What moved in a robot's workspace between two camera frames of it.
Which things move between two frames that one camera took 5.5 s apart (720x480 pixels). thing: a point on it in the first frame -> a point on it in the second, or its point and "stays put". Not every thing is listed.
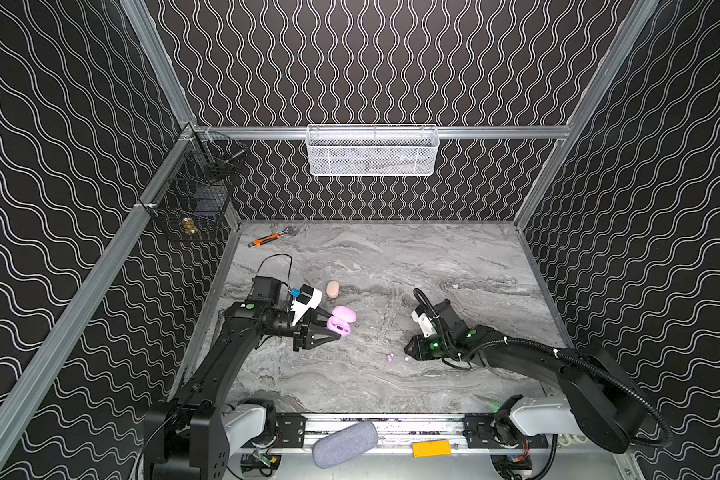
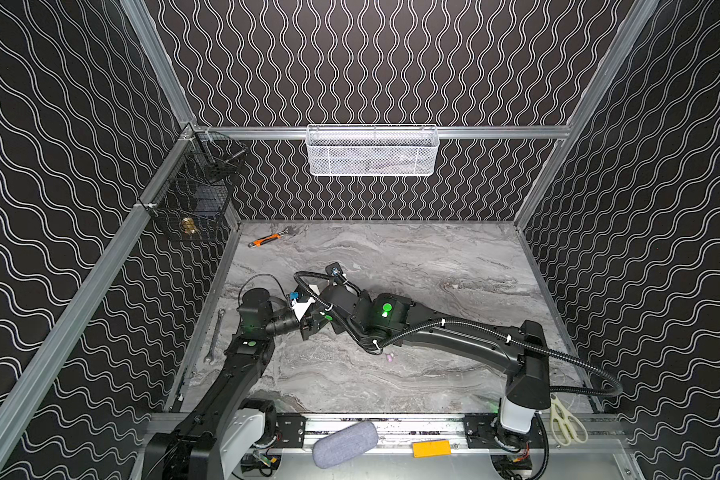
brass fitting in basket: x=188 y=225 stays put
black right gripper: x=431 y=345 -> x=331 y=309
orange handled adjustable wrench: x=267 y=238 stays put
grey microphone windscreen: x=344 y=444 stays put
